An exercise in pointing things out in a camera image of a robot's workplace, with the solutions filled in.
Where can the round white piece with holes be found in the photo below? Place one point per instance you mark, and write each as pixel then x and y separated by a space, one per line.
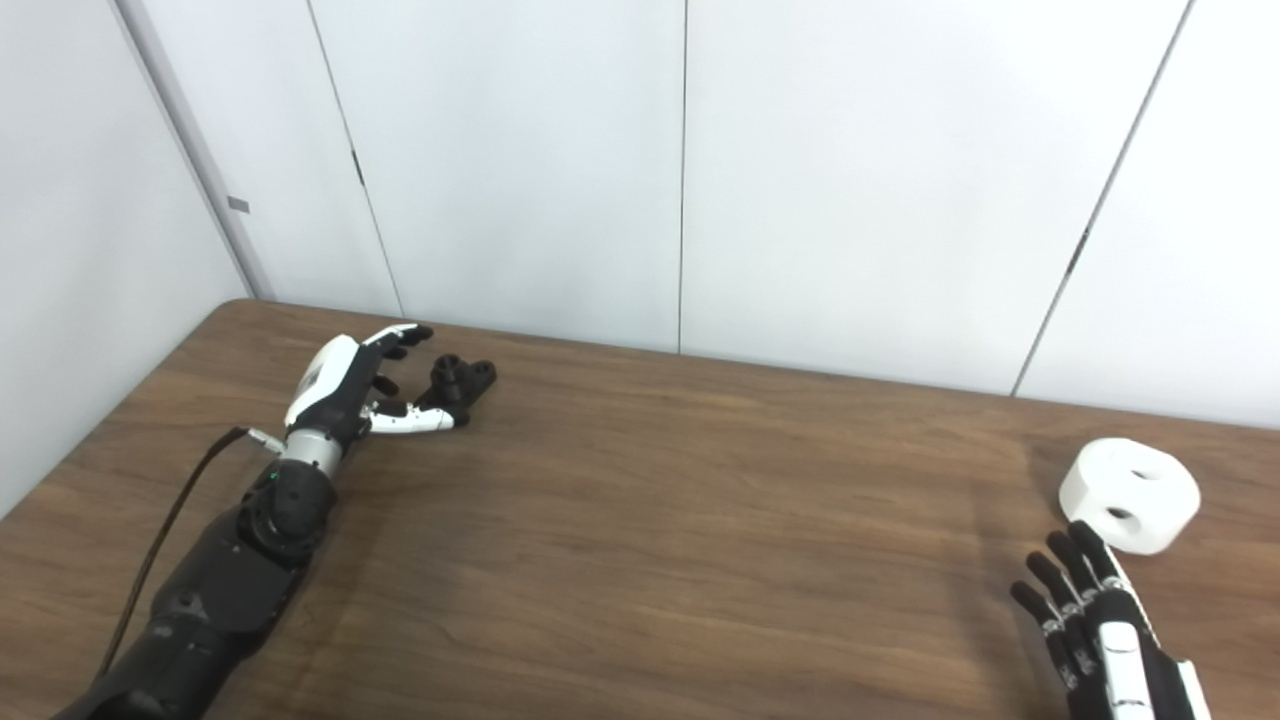
pixel 1100 480

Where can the black flanged holder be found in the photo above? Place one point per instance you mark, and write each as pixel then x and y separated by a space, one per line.
pixel 462 382

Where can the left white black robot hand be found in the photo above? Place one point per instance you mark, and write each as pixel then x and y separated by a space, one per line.
pixel 330 385

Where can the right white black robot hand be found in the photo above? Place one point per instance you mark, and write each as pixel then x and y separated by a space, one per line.
pixel 1120 640

